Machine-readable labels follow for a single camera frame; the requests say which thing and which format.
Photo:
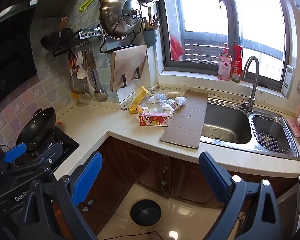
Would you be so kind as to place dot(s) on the wooden cutting board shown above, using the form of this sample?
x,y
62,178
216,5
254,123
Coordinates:
x,y
127,65

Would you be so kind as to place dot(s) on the black wall utensil rack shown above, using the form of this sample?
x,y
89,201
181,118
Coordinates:
x,y
90,32

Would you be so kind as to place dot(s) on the red cloth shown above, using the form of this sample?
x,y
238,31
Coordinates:
x,y
176,48

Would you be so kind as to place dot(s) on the black range hood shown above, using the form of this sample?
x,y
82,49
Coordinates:
x,y
10,55

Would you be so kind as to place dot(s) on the blue utensil holder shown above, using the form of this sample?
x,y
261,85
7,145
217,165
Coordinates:
x,y
150,38

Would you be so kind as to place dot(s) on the cutting board rack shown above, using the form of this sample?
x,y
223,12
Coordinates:
x,y
122,82

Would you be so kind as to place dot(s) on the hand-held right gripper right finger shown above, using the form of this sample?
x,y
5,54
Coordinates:
x,y
215,177

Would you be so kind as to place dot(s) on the black gas stove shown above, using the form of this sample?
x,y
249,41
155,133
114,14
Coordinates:
x,y
65,145

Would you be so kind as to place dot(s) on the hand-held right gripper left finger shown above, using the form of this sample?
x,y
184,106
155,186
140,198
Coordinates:
x,y
87,177

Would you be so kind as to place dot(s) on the pink mat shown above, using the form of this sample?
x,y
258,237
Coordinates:
x,y
293,128

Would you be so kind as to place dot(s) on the round trash bin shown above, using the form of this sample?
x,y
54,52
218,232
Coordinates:
x,y
146,213

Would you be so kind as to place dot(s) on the black wok with lid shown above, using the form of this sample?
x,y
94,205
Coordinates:
x,y
37,127

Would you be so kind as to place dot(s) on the pink printed carton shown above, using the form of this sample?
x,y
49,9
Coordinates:
x,y
153,120

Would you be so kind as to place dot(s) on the small yellow packet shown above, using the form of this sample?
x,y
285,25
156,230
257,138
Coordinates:
x,y
134,110

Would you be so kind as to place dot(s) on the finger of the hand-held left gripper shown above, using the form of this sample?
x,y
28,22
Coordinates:
x,y
15,152
50,152

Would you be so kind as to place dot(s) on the white wall box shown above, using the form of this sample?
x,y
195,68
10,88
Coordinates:
x,y
288,80

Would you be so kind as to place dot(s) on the yellow box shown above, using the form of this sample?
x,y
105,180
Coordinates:
x,y
139,95

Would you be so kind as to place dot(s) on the row of hanging kitchen utensils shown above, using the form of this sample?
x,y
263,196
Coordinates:
x,y
82,73

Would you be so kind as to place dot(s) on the white paper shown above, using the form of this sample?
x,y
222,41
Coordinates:
x,y
176,103

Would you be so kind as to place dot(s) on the pink soap pump bottle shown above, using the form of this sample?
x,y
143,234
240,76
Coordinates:
x,y
224,67

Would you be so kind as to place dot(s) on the large steel pot lid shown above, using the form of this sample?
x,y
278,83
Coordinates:
x,y
115,12

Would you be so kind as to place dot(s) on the bundle of wooden utensils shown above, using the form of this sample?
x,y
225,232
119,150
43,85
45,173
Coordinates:
x,y
153,21

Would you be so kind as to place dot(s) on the steel faucet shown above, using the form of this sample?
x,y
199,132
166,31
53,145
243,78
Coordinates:
x,y
251,97

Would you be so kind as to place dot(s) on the red detergent bottle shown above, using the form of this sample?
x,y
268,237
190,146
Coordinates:
x,y
236,67

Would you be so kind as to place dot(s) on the brown cardboard sheet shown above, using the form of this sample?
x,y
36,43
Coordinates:
x,y
187,120

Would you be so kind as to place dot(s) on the grey framed window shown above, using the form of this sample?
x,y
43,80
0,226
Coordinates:
x,y
230,12

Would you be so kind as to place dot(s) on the steel double sink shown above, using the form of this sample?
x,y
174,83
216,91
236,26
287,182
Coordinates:
x,y
227,127

